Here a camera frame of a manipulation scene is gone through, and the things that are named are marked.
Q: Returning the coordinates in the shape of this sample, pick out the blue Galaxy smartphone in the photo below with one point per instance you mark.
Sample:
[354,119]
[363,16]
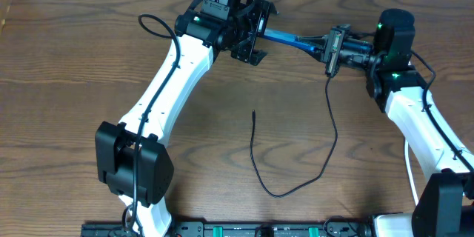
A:
[289,39]

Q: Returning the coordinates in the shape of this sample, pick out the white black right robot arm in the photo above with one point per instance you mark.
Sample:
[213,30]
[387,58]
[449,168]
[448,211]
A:
[402,93]

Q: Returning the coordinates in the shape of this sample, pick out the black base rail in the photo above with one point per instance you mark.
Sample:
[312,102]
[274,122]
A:
[337,228]

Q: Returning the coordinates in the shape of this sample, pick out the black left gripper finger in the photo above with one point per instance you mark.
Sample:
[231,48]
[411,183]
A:
[256,56]
[272,9]

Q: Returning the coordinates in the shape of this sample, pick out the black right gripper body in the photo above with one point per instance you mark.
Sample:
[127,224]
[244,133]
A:
[334,49]

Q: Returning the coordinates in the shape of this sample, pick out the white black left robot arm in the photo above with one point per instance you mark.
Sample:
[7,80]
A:
[132,157]

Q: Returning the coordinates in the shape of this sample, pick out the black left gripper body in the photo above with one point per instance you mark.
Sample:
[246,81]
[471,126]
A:
[252,29]

